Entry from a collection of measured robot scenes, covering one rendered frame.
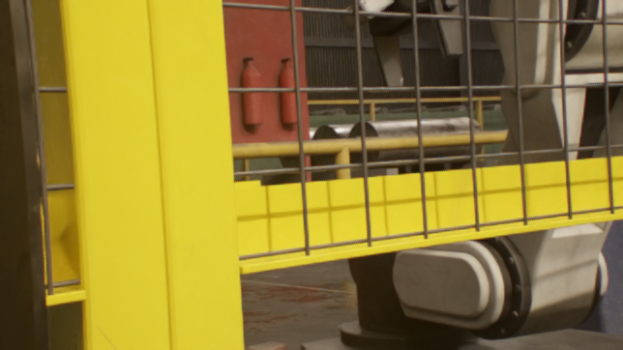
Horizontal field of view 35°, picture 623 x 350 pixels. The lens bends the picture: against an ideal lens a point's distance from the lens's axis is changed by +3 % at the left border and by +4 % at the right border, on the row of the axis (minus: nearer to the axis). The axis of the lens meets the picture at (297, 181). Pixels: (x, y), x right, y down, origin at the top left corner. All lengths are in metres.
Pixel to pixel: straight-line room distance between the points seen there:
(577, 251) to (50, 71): 0.83
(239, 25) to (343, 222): 7.37
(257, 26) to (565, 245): 7.02
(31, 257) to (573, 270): 1.00
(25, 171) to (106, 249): 0.23
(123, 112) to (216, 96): 0.06
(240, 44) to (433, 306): 6.81
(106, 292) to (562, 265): 0.79
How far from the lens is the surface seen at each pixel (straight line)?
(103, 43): 0.53
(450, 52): 1.02
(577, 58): 1.15
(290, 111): 8.08
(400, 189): 0.72
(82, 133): 0.52
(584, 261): 1.26
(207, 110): 0.56
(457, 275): 1.24
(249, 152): 4.54
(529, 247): 1.21
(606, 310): 1.97
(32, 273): 0.30
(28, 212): 0.30
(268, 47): 8.18
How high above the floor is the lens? 0.46
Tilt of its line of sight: 1 degrees down
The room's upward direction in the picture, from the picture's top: 4 degrees counter-clockwise
